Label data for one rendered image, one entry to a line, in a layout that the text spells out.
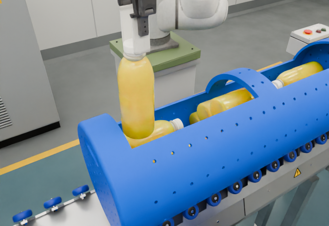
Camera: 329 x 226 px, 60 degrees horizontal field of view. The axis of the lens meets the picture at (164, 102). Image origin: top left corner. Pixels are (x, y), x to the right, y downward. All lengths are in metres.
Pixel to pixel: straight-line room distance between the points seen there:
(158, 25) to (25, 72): 1.23
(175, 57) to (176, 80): 0.14
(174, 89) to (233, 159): 0.76
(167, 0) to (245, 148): 0.75
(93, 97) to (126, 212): 2.32
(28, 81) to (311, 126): 1.87
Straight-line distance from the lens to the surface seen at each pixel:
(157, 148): 0.58
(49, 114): 2.43
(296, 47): 1.45
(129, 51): 0.51
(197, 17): 1.23
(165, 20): 1.24
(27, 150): 2.48
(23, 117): 2.40
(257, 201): 0.96
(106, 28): 3.71
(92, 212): 0.85
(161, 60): 1.23
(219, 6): 1.25
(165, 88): 1.33
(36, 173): 2.28
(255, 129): 0.70
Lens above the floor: 1.63
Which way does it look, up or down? 37 degrees down
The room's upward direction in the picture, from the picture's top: straight up
